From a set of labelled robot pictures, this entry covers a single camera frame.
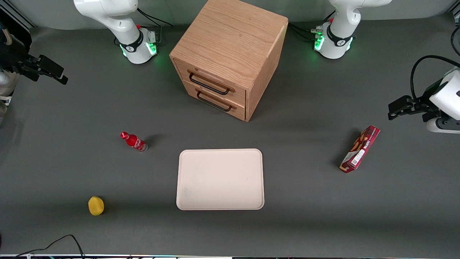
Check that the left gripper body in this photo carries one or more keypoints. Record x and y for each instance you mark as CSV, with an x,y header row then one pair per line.
x,y
426,101

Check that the red soda bottle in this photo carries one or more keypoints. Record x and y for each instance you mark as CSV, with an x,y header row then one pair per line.
x,y
134,142

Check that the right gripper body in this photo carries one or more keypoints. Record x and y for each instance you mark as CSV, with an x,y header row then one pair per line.
x,y
14,57

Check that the red snack box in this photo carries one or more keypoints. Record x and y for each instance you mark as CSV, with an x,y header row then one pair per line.
x,y
360,149

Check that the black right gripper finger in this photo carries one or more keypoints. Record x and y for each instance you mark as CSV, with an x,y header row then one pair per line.
x,y
59,79
52,65

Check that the wooden drawer with larger front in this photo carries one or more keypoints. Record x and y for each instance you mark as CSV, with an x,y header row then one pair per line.
x,y
239,95

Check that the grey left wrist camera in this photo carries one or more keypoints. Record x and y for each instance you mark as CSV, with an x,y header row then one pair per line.
x,y
444,126

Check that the wooden two-drawer cabinet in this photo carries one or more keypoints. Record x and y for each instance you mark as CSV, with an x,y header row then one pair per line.
x,y
233,36

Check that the aluminium frame profile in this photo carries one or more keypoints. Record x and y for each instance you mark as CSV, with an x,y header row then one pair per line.
x,y
18,16

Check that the wooden drawer with smaller front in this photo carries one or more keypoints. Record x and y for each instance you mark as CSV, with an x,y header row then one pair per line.
x,y
239,111

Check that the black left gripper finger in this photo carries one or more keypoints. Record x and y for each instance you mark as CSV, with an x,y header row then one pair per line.
x,y
399,114
402,102

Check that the yellow lemon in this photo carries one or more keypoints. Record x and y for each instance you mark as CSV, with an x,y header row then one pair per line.
x,y
96,205

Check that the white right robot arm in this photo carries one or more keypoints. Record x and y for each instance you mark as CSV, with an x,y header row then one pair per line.
x,y
107,10

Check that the cream rectangular tray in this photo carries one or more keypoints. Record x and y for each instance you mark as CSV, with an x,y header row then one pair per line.
x,y
220,179

